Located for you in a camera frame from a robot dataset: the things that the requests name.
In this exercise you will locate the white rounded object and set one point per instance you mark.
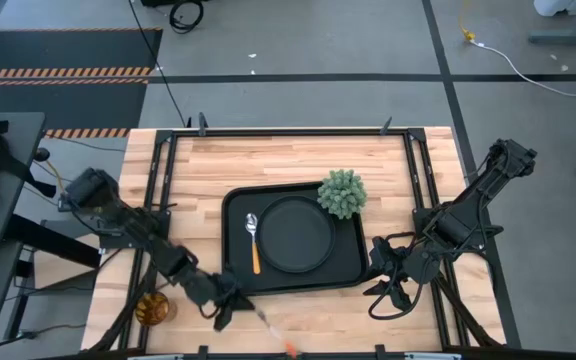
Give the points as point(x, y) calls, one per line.
point(558, 6)

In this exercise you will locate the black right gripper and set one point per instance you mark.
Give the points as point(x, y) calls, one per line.
point(385, 262)

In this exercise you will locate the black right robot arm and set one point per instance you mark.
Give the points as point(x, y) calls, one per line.
point(468, 205)

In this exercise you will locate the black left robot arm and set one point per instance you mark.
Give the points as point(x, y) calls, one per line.
point(168, 255)

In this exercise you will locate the black round knob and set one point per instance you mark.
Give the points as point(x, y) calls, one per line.
point(41, 154)

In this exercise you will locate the black aluminium rig frame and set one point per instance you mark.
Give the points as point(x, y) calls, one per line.
point(288, 133)

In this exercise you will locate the dark grey side table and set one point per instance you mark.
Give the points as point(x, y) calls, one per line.
point(23, 165)

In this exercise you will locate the green artificial potted plant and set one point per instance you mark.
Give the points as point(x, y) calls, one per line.
point(342, 194)

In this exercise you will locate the grey table base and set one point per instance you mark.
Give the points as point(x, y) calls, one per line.
point(568, 36)

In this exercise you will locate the grey edge bracket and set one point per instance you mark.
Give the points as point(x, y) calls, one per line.
point(433, 357)
point(155, 357)

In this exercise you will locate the amber glass cup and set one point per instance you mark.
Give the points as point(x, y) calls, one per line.
point(153, 307)

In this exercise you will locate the black table leg beam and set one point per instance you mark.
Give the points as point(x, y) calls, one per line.
point(53, 240)

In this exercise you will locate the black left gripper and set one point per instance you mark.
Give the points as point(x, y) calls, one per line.
point(227, 289)

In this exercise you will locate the black round plate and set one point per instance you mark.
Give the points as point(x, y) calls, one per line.
point(295, 235)

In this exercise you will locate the black hazard-striped floor mat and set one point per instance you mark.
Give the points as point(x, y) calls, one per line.
point(68, 50)

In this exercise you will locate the black rectangular tray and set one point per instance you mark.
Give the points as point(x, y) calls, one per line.
point(238, 240)

